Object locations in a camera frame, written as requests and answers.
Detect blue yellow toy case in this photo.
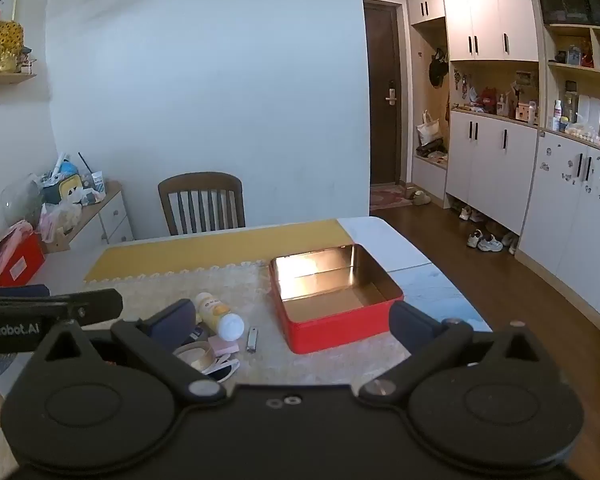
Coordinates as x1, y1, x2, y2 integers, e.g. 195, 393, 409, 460
41, 159, 84, 206

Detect cream lace tablecloth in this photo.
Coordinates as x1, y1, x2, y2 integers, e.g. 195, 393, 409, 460
0, 260, 421, 478

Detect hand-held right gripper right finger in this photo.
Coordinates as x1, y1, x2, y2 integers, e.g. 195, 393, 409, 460
358, 301, 548, 403

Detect gold ornament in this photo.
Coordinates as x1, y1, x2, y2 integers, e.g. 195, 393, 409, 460
0, 22, 25, 73

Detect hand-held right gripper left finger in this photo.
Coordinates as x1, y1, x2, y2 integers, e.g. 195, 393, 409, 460
32, 299, 226, 403

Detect pink sticky note pad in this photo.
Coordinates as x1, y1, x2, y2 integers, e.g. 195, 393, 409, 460
207, 337, 240, 357

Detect pink cloth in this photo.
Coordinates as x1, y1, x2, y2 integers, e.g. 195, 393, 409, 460
0, 222, 35, 287

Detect white tote bag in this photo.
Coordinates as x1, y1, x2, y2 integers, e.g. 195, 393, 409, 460
416, 110, 441, 147

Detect red cardboard box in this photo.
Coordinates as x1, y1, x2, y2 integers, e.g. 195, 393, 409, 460
0, 232, 46, 288

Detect white drawer cabinet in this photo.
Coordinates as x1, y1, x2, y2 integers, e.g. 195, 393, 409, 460
45, 180, 135, 254

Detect brown wooden chair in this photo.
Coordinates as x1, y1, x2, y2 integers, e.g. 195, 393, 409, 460
158, 172, 246, 237

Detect white upper cabinets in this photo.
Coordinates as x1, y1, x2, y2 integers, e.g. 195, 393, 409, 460
406, 0, 540, 63

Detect white base cabinet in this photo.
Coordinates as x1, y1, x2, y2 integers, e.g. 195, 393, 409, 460
446, 110, 538, 236

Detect white stickered cabinet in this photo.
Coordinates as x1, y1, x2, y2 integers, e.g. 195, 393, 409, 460
515, 130, 600, 333

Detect wooden open shelf unit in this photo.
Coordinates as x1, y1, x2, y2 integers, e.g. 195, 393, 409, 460
539, 22, 600, 155

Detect red tin box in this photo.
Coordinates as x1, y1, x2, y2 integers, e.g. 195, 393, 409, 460
269, 243, 405, 355

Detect clear glass bowl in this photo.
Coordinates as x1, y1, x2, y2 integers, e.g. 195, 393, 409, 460
0, 174, 44, 226

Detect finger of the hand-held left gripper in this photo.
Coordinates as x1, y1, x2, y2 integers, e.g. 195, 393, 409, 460
0, 284, 51, 302
0, 288, 123, 325

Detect pink door mat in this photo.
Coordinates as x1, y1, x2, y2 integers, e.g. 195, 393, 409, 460
370, 185, 414, 212

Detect clear plastic bag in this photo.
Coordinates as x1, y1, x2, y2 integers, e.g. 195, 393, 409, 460
39, 202, 83, 242

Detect yellow table mat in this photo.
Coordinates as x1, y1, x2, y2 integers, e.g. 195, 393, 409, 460
83, 219, 353, 282

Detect black hanging bag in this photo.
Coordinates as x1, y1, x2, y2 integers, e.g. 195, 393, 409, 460
428, 49, 450, 89

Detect white yellow plastic bottle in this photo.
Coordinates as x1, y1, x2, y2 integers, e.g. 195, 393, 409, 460
195, 292, 245, 341

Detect white sunglasses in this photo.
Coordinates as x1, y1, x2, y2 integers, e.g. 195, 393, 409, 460
200, 352, 241, 384

